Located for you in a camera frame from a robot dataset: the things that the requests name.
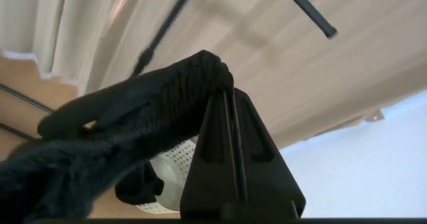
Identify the black shorts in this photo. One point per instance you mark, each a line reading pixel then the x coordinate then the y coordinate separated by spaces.
pixel 166 100

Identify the white laundry basket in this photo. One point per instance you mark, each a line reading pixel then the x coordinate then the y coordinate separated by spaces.
pixel 173 170

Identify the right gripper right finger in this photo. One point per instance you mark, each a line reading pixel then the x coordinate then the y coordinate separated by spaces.
pixel 273 187

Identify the black clothes rack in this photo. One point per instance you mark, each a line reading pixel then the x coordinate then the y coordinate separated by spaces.
pixel 310 7

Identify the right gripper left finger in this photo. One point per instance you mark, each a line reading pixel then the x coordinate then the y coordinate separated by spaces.
pixel 207 184

